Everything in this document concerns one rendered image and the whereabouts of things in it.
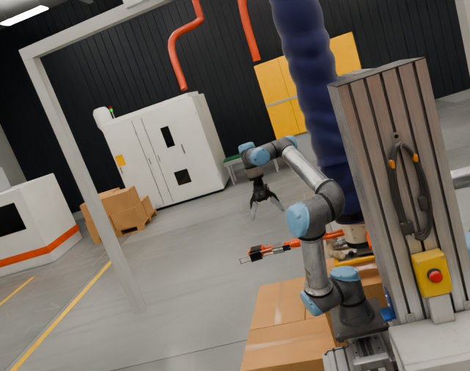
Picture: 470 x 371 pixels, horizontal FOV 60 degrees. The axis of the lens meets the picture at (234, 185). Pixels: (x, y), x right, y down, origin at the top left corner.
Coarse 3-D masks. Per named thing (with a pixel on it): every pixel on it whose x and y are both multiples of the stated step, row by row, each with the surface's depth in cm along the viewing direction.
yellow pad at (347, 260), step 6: (354, 252) 222; (372, 252) 216; (336, 258) 224; (348, 258) 218; (354, 258) 216; (360, 258) 215; (366, 258) 214; (372, 258) 213; (336, 264) 218; (342, 264) 217; (348, 264) 216
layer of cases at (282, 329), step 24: (264, 288) 330; (288, 288) 318; (264, 312) 296; (288, 312) 286; (264, 336) 268; (288, 336) 259; (312, 336) 252; (264, 360) 245; (288, 360) 238; (312, 360) 232
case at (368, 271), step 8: (328, 264) 248; (352, 264) 238; (360, 264) 235; (368, 264) 232; (376, 264) 229; (328, 272) 238; (360, 272) 226; (368, 272) 224; (376, 272) 221; (368, 280) 216; (376, 280) 214; (368, 288) 213; (376, 288) 212; (368, 296) 214; (376, 296) 213; (384, 296) 213; (384, 304) 214; (328, 312) 221; (328, 320) 222; (336, 344) 226; (344, 344) 225
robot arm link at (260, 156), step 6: (264, 144) 174; (270, 144) 173; (252, 150) 171; (258, 150) 168; (264, 150) 169; (270, 150) 172; (246, 156) 176; (252, 156) 169; (258, 156) 168; (264, 156) 169; (270, 156) 172; (276, 156) 174; (252, 162) 172; (258, 162) 168; (264, 162) 169
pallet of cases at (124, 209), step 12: (108, 192) 912; (120, 192) 852; (132, 192) 866; (84, 204) 862; (108, 204) 855; (120, 204) 851; (132, 204) 851; (144, 204) 902; (84, 216) 869; (108, 216) 859; (120, 216) 856; (132, 216) 853; (144, 216) 883; (120, 228) 864; (144, 228) 861; (96, 240) 878
